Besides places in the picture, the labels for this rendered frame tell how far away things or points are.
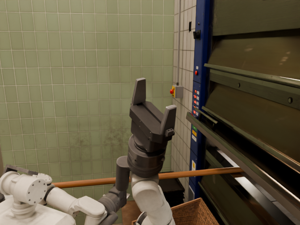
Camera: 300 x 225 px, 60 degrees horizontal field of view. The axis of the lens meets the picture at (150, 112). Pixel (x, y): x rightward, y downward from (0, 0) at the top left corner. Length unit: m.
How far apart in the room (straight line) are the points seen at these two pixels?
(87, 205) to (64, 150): 1.60
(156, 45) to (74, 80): 0.81
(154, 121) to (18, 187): 0.39
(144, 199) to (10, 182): 0.35
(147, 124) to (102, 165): 2.16
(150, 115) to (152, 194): 0.20
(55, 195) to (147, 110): 0.67
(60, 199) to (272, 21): 1.06
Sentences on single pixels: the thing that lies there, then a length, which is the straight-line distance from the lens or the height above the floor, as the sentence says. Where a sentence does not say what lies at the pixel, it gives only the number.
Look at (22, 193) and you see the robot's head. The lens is 0.73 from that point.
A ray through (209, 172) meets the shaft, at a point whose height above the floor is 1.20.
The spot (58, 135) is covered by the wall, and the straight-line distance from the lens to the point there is 2.58.
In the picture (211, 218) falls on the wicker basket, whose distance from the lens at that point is 1.70.
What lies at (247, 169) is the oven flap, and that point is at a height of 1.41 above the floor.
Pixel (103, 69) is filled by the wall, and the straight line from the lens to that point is 2.41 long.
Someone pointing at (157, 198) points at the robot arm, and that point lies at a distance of 0.67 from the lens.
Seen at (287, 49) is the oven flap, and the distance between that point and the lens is 1.06.
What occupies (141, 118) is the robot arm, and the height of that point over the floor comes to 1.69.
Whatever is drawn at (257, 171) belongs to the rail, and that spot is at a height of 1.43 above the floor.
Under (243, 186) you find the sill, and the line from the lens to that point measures 1.37.
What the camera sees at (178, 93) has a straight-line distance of 2.17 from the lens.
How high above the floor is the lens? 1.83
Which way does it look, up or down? 14 degrees down
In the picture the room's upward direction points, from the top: straight up
